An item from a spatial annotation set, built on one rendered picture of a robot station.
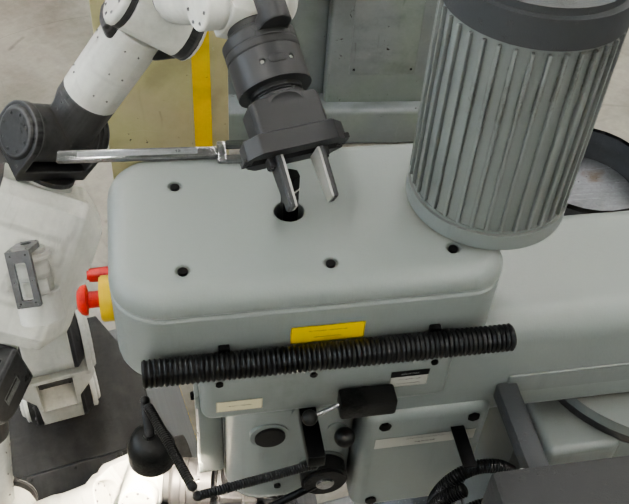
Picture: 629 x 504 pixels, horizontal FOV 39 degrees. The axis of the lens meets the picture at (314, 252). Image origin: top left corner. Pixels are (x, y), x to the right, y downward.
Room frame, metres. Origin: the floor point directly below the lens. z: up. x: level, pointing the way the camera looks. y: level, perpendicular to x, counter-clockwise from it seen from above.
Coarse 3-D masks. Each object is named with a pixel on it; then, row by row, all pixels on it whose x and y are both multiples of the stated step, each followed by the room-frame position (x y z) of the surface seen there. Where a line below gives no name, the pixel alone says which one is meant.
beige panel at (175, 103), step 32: (96, 0) 2.40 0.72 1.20; (160, 64) 2.44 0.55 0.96; (192, 64) 2.46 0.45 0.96; (224, 64) 2.49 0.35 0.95; (128, 96) 2.42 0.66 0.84; (160, 96) 2.44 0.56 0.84; (192, 96) 2.47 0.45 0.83; (224, 96) 2.49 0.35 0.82; (128, 128) 2.42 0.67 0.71; (160, 128) 2.44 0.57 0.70; (192, 128) 2.47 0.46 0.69; (224, 128) 2.49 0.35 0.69
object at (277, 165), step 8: (272, 160) 0.76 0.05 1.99; (280, 160) 0.76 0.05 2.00; (272, 168) 0.76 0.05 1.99; (280, 168) 0.75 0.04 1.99; (280, 176) 0.75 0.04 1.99; (288, 176) 0.75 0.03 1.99; (280, 184) 0.75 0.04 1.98; (288, 184) 0.74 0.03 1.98; (280, 192) 0.75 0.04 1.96; (288, 192) 0.73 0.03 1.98; (288, 200) 0.73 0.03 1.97; (296, 200) 0.73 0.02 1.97; (288, 208) 0.73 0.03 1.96
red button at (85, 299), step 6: (78, 288) 0.75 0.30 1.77; (84, 288) 0.74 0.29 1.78; (78, 294) 0.73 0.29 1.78; (84, 294) 0.73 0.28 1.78; (90, 294) 0.74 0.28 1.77; (96, 294) 0.74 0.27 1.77; (78, 300) 0.73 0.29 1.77; (84, 300) 0.73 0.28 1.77; (90, 300) 0.73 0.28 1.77; (96, 300) 0.73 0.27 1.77; (78, 306) 0.72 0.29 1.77; (84, 306) 0.72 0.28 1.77; (90, 306) 0.73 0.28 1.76; (96, 306) 0.73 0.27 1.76; (84, 312) 0.72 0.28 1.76
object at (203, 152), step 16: (224, 144) 0.91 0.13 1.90; (240, 144) 0.91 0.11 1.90; (64, 160) 0.85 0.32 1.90; (80, 160) 0.85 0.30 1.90; (96, 160) 0.86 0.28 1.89; (112, 160) 0.86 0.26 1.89; (128, 160) 0.86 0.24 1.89; (144, 160) 0.87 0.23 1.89; (160, 160) 0.87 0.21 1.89; (224, 160) 0.88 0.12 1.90; (240, 160) 0.88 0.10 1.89
